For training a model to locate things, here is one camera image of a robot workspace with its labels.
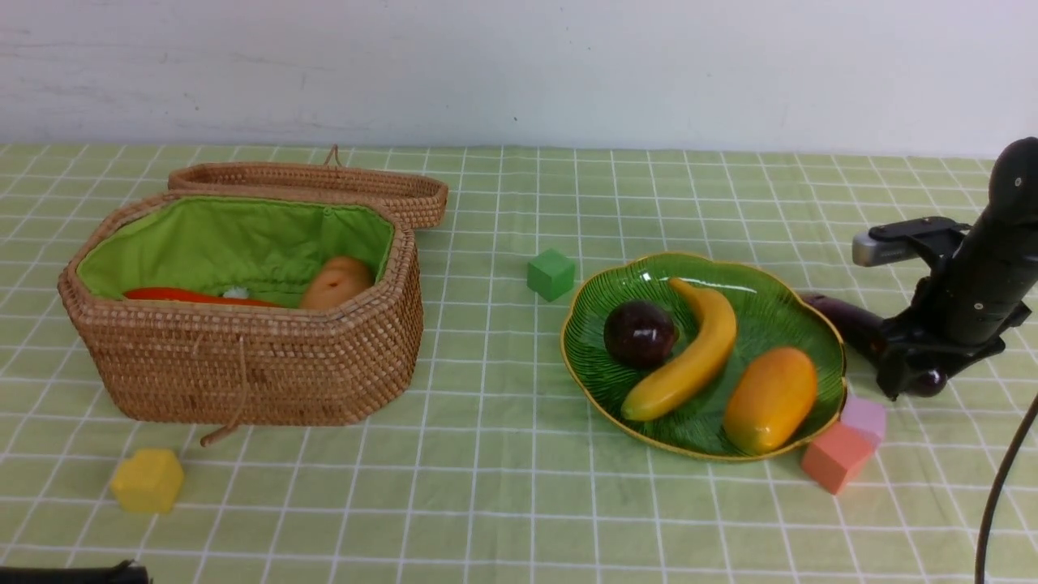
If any purple plastic mangosteen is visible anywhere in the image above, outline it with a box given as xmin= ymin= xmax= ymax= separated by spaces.
xmin=602 ymin=299 xmax=680 ymax=370

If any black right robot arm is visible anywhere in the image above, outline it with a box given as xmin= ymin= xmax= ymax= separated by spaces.
xmin=869 ymin=137 xmax=1037 ymax=400

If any purple foam cube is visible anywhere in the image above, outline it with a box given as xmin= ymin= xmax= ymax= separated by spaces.
xmin=840 ymin=395 xmax=887 ymax=449

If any brown plastic potato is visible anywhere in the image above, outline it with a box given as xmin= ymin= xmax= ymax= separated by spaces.
xmin=299 ymin=255 xmax=375 ymax=310

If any woven wicker basket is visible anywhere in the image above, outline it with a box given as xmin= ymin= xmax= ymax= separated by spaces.
xmin=57 ymin=190 xmax=424 ymax=428

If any green foam cube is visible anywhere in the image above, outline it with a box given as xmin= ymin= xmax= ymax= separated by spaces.
xmin=526 ymin=249 xmax=576 ymax=302

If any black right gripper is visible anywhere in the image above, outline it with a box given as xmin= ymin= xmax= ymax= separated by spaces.
xmin=877 ymin=230 xmax=1033 ymax=402

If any wicker basket lid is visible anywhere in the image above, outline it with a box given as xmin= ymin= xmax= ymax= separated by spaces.
xmin=167 ymin=145 xmax=449 ymax=229

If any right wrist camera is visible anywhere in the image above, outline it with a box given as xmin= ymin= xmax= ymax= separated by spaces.
xmin=851 ymin=216 xmax=971 ymax=268

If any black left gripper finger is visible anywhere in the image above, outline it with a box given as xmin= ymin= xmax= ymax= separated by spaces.
xmin=1 ymin=560 xmax=152 ymax=584

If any orange plastic mango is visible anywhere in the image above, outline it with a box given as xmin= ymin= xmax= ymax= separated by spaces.
xmin=722 ymin=346 xmax=818 ymax=455

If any yellow plastic banana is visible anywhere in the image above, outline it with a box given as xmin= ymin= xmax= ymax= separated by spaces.
xmin=620 ymin=277 xmax=738 ymax=422

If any green checkered tablecloth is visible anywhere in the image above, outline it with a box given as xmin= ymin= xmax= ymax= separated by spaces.
xmin=1 ymin=144 xmax=1036 ymax=583

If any orange plastic carrot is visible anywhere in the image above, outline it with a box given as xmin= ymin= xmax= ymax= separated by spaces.
xmin=122 ymin=287 xmax=283 ymax=309

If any purple plastic eggplant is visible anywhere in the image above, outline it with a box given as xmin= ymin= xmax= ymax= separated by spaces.
xmin=800 ymin=293 xmax=948 ymax=397

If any pink foam cube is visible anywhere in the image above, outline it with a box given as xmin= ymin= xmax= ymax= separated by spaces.
xmin=800 ymin=422 xmax=876 ymax=496

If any green leaf glass plate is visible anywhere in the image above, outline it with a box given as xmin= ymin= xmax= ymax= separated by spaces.
xmin=559 ymin=252 xmax=847 ymax=462

